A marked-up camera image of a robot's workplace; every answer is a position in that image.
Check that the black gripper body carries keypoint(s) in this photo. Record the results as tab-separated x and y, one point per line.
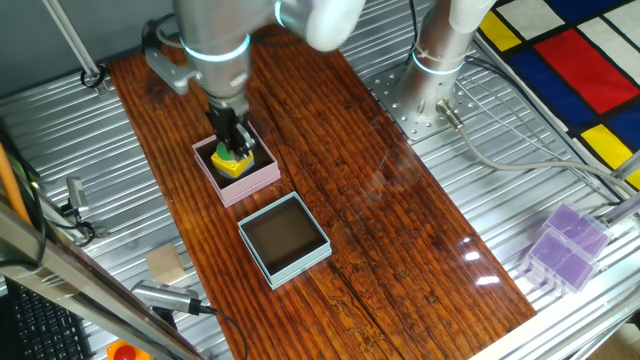
227	120

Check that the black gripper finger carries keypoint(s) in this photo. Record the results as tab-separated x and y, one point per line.
246	141
227	141

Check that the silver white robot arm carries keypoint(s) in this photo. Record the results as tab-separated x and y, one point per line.
215	30

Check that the pink cardboard box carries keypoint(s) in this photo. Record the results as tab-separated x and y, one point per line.
250	187

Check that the light blue cardboard box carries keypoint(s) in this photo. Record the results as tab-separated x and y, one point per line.
285	235

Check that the clear box with purple contents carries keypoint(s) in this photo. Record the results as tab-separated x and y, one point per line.
562	262
582	230

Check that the large wooden block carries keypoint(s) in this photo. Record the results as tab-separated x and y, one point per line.
165	264

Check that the glossy brown wooden board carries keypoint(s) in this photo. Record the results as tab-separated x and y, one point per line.
375	225

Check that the white diagonal rod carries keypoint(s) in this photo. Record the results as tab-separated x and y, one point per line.
70	37

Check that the orange pole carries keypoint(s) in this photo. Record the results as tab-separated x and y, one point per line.
10	185

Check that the red emergency stop button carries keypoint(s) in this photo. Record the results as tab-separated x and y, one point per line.
125	352

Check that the black keyboard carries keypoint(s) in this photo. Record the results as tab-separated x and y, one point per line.
45	325

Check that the red blue yellow patterned cloth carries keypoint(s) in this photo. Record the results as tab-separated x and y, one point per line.
580	65

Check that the gray wrist camera mount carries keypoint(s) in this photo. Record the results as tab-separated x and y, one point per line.
170	72

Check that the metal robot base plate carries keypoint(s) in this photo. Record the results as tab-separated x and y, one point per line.
392	95

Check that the small gray camera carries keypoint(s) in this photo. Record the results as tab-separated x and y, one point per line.
77	194

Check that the silver camera on stand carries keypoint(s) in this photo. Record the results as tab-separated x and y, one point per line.
162	296

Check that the aluminium frame bar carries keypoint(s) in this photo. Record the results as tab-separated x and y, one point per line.
75	280

